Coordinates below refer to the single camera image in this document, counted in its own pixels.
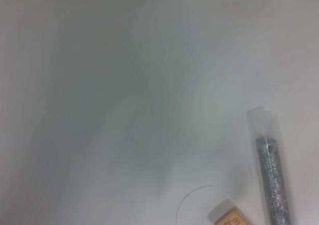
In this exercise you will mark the beige eraser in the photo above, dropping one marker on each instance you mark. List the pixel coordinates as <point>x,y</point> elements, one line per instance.
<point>229,216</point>

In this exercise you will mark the silver glitter pen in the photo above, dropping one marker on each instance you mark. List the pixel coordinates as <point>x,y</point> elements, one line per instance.
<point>272,172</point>

